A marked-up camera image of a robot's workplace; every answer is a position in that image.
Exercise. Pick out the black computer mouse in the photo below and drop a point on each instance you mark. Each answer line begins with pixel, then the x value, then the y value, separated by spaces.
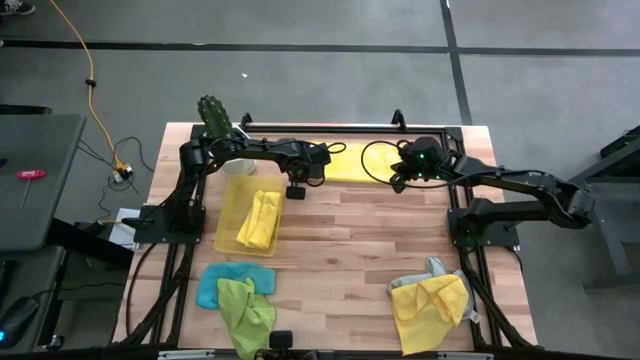
pixel 17 320

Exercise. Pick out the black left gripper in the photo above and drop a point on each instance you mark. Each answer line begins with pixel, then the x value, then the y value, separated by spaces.
pixel 307 160

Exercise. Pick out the dark desk surface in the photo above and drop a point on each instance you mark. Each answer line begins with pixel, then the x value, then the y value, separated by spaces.
pixel 30 270

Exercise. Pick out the grey desk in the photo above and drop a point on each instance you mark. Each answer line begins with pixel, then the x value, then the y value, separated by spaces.
pixel 45 220

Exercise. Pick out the yellow power plug block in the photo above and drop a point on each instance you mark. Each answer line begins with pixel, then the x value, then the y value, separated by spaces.
pixel 122 172

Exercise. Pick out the silver frame bracket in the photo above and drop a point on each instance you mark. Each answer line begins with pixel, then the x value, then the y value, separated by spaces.
pixel 185 354
pixel 465 356

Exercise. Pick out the green microfiber towel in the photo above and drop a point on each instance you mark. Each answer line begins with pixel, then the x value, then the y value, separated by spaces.
pixel 245 320

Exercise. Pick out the blue microfiber towel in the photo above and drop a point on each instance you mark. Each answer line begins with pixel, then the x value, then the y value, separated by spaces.
pixel 235 272

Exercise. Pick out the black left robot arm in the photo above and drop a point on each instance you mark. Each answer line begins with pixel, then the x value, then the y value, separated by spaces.
pixel 250 147

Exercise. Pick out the grey metal stand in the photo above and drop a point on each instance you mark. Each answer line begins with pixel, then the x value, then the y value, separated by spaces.
pixel 615 215

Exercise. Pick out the grey microfiber towel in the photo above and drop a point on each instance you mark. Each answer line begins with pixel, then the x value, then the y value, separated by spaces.
pixel 436 267

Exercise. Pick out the black aluminium table frame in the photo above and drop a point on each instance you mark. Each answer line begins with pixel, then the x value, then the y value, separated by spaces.
pixel 350 129

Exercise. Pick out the person's shoe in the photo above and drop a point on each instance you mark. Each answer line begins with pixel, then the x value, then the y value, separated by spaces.
pixel 17 7

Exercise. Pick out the translucent yellow plastic tray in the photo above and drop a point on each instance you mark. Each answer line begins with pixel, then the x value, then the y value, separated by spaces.
pixel 227 220

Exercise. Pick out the white paper sheet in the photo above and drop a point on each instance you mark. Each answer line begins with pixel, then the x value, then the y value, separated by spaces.
pixel 120 232

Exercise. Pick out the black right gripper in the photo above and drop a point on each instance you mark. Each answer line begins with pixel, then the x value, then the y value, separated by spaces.
pixel 422 160

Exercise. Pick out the black table-level camera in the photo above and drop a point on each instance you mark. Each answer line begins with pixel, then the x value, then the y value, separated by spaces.
pixel 281 339

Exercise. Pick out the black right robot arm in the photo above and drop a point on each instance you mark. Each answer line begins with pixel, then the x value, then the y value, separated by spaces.
pixel 525 177

